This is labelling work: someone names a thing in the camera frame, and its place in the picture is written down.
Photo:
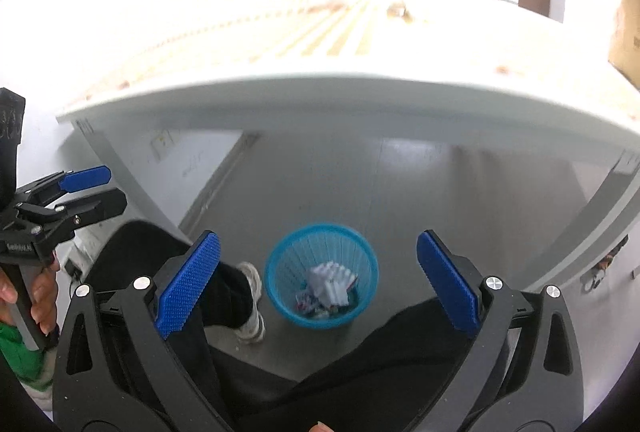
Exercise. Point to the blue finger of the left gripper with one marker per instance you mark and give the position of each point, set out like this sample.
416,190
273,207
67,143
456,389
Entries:
78,181

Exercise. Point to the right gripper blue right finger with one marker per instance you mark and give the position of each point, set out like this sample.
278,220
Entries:
452,280

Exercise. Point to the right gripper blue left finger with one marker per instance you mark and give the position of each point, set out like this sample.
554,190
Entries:
181,281

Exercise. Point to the white pink wrapper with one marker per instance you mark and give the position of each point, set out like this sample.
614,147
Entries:
309,306

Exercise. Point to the person's left hand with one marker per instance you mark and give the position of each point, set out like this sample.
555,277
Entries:
44,294

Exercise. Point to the person's right hand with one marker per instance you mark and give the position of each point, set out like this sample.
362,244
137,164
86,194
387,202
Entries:
320,427

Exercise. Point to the white sneaker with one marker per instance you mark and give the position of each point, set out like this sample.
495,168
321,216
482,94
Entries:
253,331

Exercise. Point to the person's black trouser legs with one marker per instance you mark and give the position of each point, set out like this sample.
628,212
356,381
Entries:
372,374

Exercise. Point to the blue plastic waste basket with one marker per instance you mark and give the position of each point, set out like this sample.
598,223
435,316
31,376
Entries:
286,269

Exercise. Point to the green sleeve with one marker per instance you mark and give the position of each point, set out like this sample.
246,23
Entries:
34,369

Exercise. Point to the yellow checkered tablecloth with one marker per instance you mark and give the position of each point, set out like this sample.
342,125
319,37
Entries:
483,43

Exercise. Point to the brown paper bag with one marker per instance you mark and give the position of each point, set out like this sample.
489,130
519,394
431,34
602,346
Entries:
624,49

